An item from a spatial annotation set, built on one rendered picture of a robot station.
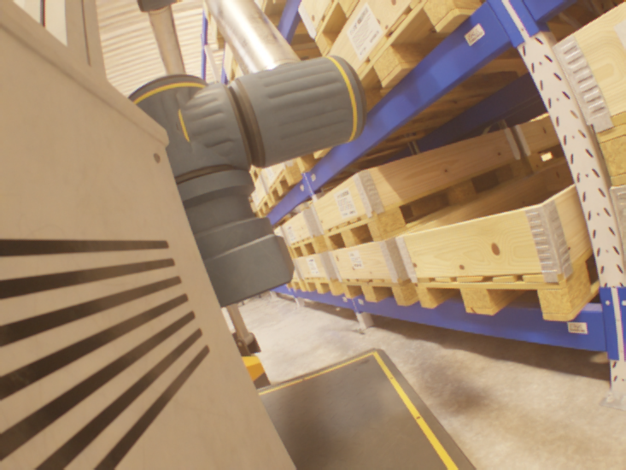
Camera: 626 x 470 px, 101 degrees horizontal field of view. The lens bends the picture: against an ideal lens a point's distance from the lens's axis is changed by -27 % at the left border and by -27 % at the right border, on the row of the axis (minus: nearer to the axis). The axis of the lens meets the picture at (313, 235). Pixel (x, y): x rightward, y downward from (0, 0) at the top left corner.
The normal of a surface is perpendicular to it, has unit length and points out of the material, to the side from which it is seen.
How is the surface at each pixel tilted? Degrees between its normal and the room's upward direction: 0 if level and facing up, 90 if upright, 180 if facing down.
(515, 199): 90
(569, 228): 90
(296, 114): 114
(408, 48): 90
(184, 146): 90
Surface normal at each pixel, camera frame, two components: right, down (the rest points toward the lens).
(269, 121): 0.34, 0.30
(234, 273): 0.04, -0.02
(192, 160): 0.37, -0.14
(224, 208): 0.65, -0.26
